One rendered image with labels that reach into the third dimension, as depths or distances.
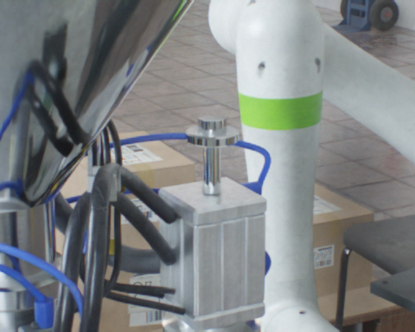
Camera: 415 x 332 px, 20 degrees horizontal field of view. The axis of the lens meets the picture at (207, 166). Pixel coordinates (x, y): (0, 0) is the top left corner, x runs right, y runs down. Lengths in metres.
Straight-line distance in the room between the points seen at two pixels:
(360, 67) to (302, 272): 0.33
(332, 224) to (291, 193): 2.05
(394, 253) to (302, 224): 1.17
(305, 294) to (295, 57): 0.35
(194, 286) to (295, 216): 0.98
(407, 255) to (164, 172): 0.85
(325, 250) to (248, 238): 3.02
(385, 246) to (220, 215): 2.20
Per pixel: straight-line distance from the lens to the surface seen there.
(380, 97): 1.80
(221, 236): 0.65
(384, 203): 5.09
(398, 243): 2.85
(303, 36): 1.55
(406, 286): 1.82
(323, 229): 3.64
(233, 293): 0.66
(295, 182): 1.60
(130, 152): 3.46
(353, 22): 9.35
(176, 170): 3.33
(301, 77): 1.56
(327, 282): 3.72
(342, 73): 1.77
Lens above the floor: 1.62
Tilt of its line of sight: 17 degrees down
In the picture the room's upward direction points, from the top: straight up
